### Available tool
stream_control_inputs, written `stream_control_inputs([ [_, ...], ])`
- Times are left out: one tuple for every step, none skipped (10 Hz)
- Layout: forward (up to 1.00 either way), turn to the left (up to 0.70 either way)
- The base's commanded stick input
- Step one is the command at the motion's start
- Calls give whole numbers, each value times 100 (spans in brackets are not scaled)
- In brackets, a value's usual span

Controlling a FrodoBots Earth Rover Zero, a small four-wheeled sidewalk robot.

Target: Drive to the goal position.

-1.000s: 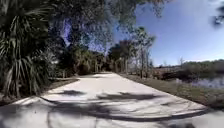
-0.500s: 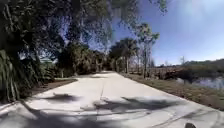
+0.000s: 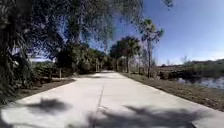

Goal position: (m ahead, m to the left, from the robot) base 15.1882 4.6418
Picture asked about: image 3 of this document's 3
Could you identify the tall thin pine tree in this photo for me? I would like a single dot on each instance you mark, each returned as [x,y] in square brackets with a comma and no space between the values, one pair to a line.
[150,36]

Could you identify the pond water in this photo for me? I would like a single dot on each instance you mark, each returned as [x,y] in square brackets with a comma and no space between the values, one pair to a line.
[203,82]

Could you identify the brown dry grass verge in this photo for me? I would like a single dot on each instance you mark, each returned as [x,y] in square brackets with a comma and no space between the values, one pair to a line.
[186,90]

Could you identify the large dark overhanging trees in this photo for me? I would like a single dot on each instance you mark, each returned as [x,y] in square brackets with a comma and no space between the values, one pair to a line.
[40,36]

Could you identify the dark bare earth strip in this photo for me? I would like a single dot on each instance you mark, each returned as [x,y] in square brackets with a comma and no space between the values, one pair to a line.
[36,88]

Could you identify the clump of palm trees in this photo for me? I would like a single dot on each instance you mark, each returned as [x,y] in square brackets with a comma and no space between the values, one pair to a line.
[126,50]

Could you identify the distant line of trees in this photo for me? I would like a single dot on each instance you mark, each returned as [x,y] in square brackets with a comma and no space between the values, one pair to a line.
[200,66]

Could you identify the pale concrete path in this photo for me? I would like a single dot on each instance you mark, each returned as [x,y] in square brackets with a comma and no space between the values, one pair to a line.
[110,96]

